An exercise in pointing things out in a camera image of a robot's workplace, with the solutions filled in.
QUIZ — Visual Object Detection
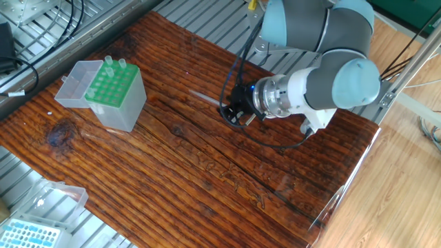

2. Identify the clear plastic box lid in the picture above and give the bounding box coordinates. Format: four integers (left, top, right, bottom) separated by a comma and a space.
19, 178, 90, 229

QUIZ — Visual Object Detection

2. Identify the black cable with white label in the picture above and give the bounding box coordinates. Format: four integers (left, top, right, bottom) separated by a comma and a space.
0, 56, 39, 98

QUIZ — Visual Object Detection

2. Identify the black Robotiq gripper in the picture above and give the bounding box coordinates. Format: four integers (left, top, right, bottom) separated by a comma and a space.
220, 83, 266, 125

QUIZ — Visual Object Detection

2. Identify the spare aluminium mount plate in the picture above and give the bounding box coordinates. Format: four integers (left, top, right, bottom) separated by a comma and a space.
0, 0, 61, 27

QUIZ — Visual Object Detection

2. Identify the translucent hinged box lid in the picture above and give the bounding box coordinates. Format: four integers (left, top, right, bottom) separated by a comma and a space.
54, 60, 104, 110

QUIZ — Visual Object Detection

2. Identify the translucent box with green rack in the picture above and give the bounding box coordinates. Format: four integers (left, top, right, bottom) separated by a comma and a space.
84, 60, 147, 133

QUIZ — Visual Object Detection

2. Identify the aluminium robot mount plate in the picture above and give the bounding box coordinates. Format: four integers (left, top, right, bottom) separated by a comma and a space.
246, 5, 313, 56

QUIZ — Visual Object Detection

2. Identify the grey cable bundle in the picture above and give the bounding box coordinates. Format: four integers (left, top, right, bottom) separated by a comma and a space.
418, 110, 441, 152

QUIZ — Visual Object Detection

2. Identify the black gripper cable bundle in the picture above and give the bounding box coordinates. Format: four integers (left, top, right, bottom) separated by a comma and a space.
218, 20, 315, 149

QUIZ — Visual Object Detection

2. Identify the thin white cable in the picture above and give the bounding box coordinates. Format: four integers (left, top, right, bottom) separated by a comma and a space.
402, 78, 441, 89

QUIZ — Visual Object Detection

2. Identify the glossy wood grain board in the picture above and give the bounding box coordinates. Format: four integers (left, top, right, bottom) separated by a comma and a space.
0, 10, 380, 248

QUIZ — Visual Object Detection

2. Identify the black power adapter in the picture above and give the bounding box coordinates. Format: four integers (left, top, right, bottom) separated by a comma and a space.
0, 22, 17, 74

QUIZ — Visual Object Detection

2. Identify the white box with blue tips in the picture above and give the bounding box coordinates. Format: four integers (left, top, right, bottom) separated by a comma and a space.
0, 217, 73, 248

